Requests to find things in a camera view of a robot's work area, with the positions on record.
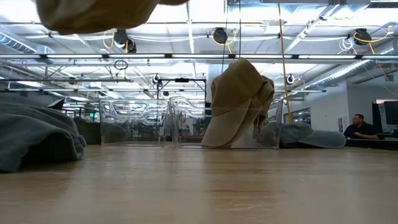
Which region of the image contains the black monitor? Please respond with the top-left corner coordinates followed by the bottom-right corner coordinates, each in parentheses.
top-left (384, 101), bottom-right (398, 125)

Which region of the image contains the yellow cable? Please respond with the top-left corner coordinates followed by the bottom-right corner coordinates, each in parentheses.
top-left (277, 0), bottom-right (293, 124)

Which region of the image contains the black aluminium table frame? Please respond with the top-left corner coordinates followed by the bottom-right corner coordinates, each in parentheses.
top-left (344, 138), bottom-right (398, 152)

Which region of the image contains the person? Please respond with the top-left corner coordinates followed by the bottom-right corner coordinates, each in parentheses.
top-left (343, 113), bottom-right (380, 140)

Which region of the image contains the clear plastic bin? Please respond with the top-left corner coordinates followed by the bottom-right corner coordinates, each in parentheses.
top-left (99, 98), bottom-right (171, 147)
top-left (169, 95), bottom-right (284, 149)

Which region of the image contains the distant black gantry frame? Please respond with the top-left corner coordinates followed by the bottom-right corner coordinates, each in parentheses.
top-left (157, 77), bottom-right (208, 103)

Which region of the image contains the tan baseball cap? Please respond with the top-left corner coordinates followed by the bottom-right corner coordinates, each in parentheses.
top-left (35, 0), bottom-right (190, 35)
top-left (253, 74), bottom-right (276, 139)
top-left (201, 57), bottom-right (265, 149)

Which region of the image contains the silver round air duct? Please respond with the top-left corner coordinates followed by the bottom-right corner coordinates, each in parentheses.
top-left (0, 30), bottom-right (55, 55)
top-left (306, 58), bottom-right (374, 91)

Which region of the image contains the black hanging cable loop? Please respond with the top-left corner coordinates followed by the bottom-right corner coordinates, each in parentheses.
top-left (113, 59), bottom-right (129, 71)

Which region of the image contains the long ceiling light bar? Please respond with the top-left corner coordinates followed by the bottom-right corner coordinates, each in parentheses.
top-left (0, 53), bottom-right (398, 60)

